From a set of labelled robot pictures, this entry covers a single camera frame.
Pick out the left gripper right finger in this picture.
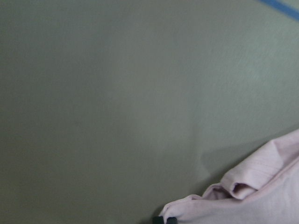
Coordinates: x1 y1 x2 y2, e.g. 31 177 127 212
166 217 177 224

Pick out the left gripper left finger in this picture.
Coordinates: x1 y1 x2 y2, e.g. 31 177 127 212
152 216 164 224

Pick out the pink Snoopy t-shirt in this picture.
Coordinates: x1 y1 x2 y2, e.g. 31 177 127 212
158 131 299 224

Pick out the blue tape line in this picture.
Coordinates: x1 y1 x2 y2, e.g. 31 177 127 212
260 0 299 20

